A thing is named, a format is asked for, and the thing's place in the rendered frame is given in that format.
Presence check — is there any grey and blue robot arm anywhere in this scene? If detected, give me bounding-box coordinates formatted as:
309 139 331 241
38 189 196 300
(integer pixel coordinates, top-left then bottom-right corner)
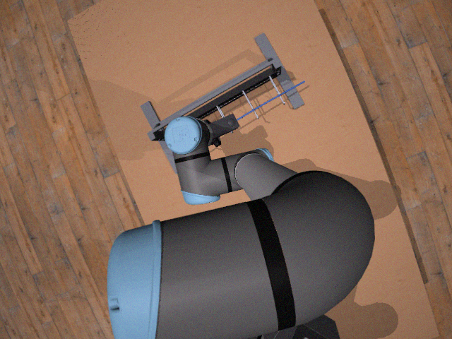
107 114 375 339

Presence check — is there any dark grey patch panel rack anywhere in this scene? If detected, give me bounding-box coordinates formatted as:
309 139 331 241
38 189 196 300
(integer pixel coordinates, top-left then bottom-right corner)
140 33 304 174

